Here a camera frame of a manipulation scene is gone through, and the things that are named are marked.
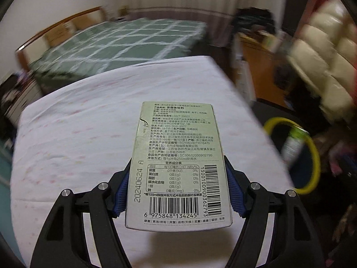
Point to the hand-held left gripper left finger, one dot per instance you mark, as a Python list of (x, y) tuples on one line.
[(120, 198)]

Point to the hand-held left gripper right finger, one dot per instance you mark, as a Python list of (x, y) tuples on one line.
[(237, 201)]

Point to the yellow rimmed black bin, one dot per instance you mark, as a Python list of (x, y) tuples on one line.
[(301, 178)]

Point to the white green plastic bottle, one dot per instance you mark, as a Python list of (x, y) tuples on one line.
[(292, 148)]

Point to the pale green tea box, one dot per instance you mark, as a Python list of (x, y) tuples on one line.
[(178, 145)]

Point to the flower printed white tablecloth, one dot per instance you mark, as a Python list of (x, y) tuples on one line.
[(83, 145)]

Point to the wooden desk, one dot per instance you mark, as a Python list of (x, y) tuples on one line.
[(259, 69)]

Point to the green checked quilt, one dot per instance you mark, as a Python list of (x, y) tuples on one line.
[(125, 44)]

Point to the dark clothes heap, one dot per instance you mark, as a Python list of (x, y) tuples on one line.
[(11, 89)]

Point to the cream puffer jacket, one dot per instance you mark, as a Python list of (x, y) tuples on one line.
[(320, 61)]

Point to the wooden bed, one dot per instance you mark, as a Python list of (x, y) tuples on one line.
[(23, 58)]

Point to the brown bear pillow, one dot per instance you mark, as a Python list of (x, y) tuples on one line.
[(57, 37), (83, 23)]

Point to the pile of clothes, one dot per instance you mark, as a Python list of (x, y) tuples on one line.
[(256, 19)]

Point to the black television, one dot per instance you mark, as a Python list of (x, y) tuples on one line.
[(295, 14)]

